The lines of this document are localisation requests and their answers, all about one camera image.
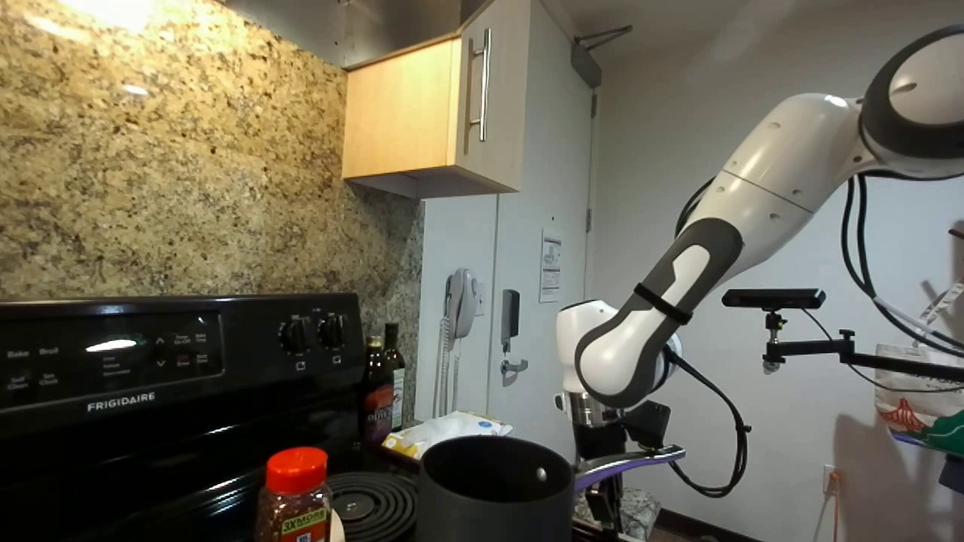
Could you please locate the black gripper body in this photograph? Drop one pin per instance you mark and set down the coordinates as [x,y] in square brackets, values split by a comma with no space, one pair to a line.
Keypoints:
[600,436]

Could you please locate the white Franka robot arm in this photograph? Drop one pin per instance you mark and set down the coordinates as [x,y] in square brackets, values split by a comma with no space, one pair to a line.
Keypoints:
[785,171]

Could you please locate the white plastic bag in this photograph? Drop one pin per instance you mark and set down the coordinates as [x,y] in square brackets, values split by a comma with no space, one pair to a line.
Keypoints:
[441,430]

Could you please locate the dark bottle with white label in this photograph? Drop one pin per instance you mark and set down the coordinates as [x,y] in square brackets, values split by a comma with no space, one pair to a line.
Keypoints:
[395,377]

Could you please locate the dark bottle with orange label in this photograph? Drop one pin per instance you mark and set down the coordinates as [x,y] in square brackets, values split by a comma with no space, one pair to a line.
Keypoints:
[379,402]

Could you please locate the white door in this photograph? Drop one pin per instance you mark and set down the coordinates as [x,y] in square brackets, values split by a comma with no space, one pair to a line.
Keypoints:
[470,241]

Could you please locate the spice jar with red lid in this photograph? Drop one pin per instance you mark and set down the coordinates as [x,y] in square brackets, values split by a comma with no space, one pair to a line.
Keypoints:
[293,499]

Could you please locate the green cloth item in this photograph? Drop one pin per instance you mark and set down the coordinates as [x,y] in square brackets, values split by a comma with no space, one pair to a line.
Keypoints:
[947,436]

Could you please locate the grey door closer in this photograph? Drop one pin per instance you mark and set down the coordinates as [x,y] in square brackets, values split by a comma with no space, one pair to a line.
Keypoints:
[590,61]

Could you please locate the black electric stove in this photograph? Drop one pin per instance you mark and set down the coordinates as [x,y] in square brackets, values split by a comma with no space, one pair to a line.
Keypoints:
[153,402]

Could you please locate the steel range hood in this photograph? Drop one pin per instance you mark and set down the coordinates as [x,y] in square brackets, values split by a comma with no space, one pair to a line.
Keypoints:
[343,31]

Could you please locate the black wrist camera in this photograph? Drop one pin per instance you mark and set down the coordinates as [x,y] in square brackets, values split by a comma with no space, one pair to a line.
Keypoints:
[649,424]

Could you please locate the white wall phone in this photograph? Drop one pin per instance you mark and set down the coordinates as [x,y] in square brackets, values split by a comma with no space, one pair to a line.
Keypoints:
[459,304]

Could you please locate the black stereo camera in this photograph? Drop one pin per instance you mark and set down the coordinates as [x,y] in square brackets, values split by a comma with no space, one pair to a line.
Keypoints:
[773,298]

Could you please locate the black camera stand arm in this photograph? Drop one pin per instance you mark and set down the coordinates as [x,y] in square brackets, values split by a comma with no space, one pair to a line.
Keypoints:
[854,353]

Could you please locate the light wood wall cabinet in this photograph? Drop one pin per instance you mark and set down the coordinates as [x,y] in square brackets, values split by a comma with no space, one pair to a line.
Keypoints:
[424,122]

